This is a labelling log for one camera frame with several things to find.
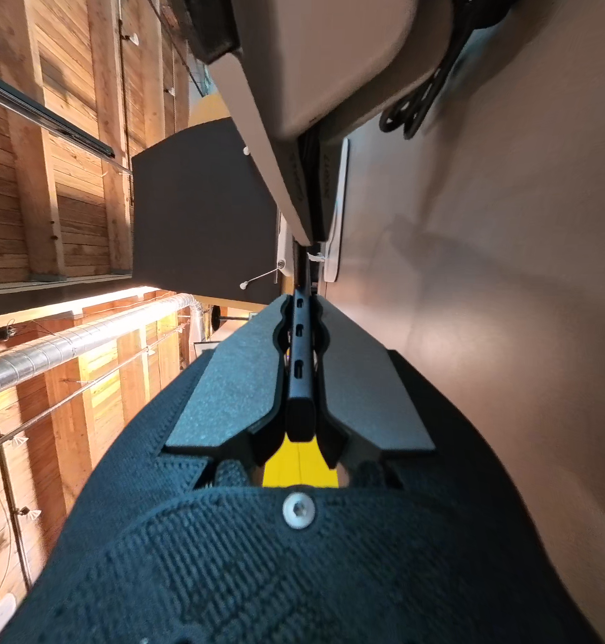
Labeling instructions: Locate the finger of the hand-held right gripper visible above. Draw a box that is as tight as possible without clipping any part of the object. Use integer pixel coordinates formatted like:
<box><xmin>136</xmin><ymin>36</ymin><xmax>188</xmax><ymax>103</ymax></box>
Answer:
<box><xmin>318</xmin><ymin>135</ymin><xmax>345</xmax><ymax>243</ymax></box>
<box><xmin>208</xmin><ymin>49</ymin><xmax>317</xmax><ymax>248</ymax></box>

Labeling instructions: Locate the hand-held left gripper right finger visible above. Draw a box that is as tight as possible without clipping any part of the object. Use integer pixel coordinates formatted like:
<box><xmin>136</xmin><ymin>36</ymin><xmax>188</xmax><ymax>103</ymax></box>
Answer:
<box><xmin>313</xmin><ymin>294</ymin><xmax>437</xmax><ymax>472</ymax></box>

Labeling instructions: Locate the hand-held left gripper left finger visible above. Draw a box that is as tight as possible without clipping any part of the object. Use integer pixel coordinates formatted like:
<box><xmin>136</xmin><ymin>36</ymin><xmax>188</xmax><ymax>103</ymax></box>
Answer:
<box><xmin>164</xmin><ymin>294</ymin><xmax>291</xmax><ymax>467</ymax></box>

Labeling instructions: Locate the grey usb hub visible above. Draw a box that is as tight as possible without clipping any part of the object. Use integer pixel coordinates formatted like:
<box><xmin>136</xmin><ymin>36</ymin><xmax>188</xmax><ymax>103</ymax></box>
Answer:
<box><xmin>284</xmin><ymin>289</ymin><xmax>319</xmax><ymax>444</ymax></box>

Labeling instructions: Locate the white flat object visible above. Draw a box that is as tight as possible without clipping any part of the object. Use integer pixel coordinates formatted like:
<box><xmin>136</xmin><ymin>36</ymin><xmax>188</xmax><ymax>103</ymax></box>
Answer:
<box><xmin>324</xmin><ymin>137</ymin><xmax>352</xmax><ymax>283</ymax></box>

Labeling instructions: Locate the black flat panel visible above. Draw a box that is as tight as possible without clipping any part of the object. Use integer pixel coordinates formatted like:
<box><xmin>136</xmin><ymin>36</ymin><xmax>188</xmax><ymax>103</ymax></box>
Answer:
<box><xmin>130</xmin><ymin>117</ymin><xmax>284</xmax><ymax>307</ymax></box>

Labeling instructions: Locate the thin metal conduit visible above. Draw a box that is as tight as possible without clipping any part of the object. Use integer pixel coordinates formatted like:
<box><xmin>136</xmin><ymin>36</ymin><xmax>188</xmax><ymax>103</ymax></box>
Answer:
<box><xmin>0</xmin><ymin>322</ymin><xmax>188</xmax><ymax>456</ymax></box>

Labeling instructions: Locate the silver ventilation duct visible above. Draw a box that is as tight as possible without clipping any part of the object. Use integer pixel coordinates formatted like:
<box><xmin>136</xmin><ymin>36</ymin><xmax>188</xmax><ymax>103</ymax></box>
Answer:
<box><xmin>0</xmin><ymin>293</ymin><xmax>204</xmax><ymax>403</ymax></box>

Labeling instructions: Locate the black ceiling rail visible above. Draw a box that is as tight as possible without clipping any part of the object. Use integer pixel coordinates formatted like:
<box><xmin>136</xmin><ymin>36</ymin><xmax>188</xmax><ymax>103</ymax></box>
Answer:
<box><xmin>0</xmin><ymin>67</ymin><xmax>133</xmax><ymax>176</ymax></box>

